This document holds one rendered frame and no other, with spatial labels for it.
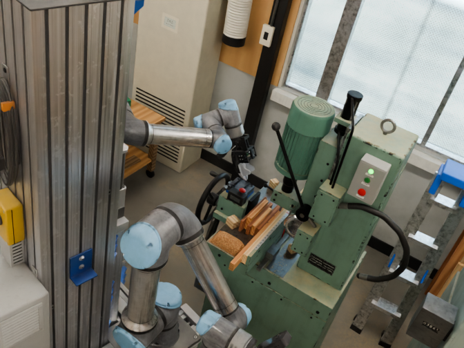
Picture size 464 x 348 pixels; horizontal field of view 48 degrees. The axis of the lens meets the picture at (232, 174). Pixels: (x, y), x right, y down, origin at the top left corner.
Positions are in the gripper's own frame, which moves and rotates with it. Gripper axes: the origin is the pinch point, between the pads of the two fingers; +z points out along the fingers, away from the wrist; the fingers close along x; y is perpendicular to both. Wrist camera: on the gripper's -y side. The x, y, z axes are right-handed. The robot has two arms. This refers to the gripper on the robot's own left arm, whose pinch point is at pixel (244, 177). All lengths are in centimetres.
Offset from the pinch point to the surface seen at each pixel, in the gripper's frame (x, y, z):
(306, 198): 1.4, 27.5, 10.3
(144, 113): 78, -129, -9
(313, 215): -10.6, 36.5, 10.8
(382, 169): -7, 66, -7
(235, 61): 130, -82, -24
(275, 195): 4.2, 11.0, 10.7
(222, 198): -4.3, -11.9, 8.6
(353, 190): -8, 54, 1
